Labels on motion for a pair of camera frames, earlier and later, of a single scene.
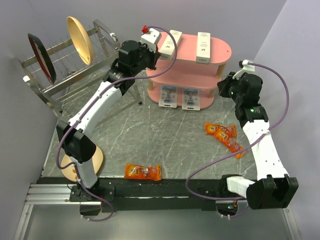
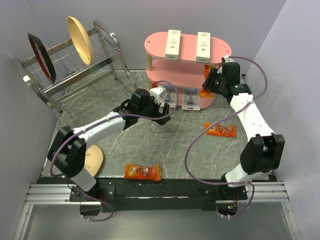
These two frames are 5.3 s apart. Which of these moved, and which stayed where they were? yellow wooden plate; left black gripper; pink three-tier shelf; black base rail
Moved: left black gripper
Stayed: yellow wooden plate; pink three-tier shelf; black base rail
